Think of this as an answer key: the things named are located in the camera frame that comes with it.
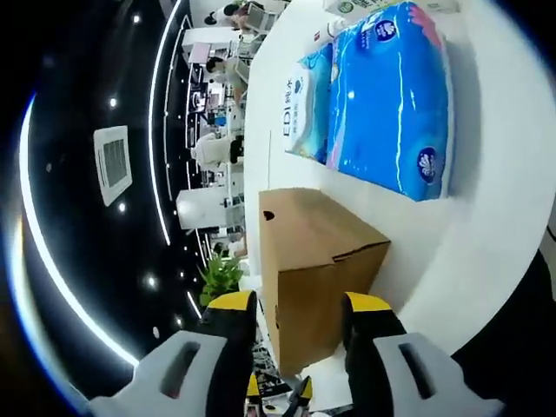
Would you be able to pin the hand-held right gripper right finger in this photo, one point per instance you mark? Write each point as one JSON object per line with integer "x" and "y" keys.
{"x": 369, "y": 339}

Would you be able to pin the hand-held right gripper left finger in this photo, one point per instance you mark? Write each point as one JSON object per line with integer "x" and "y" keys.
{"x": 226, "y": 339}

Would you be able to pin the brown cardboard shoe box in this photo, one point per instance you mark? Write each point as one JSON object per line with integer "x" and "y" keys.
{"x": 313, "y": 269}

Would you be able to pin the soft blue tissue pack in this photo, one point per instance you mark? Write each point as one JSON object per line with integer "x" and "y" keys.
{"x": 391, "y": 108}

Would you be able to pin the soft wet wipes packet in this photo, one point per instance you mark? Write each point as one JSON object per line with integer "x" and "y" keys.
{"x": 304, "y": 108}

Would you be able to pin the white medicine box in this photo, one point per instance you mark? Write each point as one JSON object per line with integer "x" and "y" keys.
{"x": 343, "y": 6}

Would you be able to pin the green potted plant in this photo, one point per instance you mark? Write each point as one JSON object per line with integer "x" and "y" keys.
{"x": 221, "y": 278}

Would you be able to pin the ceiling air conditioner vent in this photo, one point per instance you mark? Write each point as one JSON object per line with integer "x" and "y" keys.
{"x": 113, "y": 165}

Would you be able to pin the wide ceiling light strip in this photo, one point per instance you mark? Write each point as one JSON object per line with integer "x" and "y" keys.
{"x": 37, "y": 243}

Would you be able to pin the pink computer monitor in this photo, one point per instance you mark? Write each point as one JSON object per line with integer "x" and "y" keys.
{"x": 200, "y": 53}

